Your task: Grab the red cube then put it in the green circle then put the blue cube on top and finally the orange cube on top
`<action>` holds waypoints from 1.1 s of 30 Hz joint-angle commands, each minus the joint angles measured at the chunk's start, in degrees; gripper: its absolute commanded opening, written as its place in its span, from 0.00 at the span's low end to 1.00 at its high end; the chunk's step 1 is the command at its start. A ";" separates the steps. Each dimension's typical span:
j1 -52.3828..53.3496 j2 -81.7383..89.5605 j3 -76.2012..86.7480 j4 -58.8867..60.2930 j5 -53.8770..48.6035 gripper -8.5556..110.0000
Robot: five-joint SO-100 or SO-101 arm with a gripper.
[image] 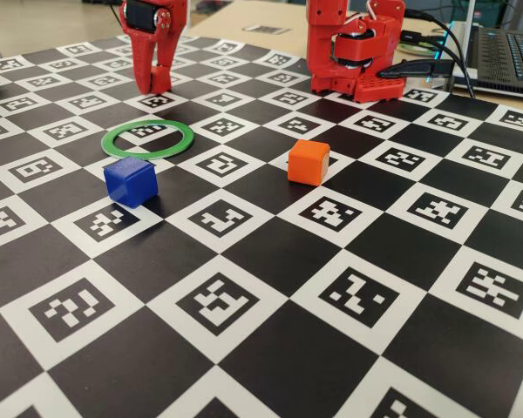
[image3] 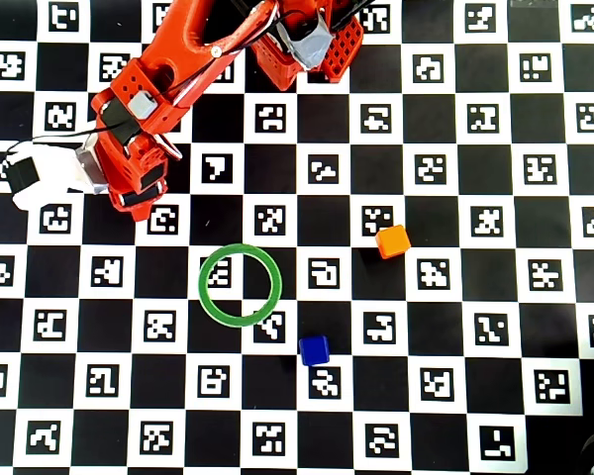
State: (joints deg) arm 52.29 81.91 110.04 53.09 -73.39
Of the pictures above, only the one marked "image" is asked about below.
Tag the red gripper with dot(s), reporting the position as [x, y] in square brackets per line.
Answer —
[145, 35]

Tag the blue cube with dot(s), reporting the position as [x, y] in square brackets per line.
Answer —
[131, 183]

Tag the orange cube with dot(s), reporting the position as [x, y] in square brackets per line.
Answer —
[307, 163]

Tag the red perforated robot base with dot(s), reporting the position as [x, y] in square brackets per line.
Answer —
[375, 89]

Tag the red robot arm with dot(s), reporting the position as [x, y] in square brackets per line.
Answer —
[322, 43]

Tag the black white marker checkerboard mat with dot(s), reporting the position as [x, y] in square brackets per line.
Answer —
[287, 339]

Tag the gray laptop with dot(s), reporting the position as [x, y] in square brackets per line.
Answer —
[505, 56]

